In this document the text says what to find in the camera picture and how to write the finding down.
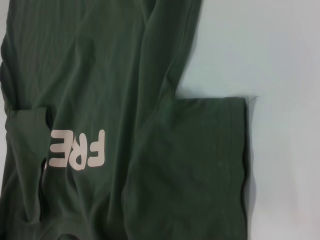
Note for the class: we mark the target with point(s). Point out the dark green printed t-shirt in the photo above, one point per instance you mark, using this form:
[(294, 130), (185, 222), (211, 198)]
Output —
[(112, 87)]

